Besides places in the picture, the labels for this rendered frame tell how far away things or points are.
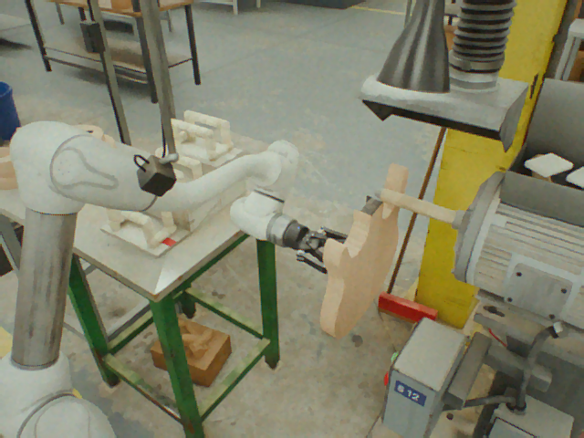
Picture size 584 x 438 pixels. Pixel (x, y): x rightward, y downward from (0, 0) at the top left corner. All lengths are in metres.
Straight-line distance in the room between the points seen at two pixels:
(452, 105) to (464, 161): 1.09
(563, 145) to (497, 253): 0.25
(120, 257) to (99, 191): 0.66
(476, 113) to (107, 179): 0.69
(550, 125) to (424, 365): 0.53
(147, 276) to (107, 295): 1.41
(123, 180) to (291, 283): 1.90
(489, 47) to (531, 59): 0.87
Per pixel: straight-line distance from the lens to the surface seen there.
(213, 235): 1.56
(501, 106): 0.98
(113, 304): 2.79
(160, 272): 1.46
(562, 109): 1.05
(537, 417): 1.22
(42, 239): 1.10
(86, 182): 0.90
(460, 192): 2.12
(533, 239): 0.99
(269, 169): 1.29
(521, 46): 1.87
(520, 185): 0.95
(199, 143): 1.76
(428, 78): 0.87
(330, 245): 1.00
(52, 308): 1.18
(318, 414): 2.20
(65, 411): 1.17
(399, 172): 1.18
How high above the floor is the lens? 1.87
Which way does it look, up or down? 36 degrees down
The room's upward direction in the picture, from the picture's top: 1 degrees counter-clockwise
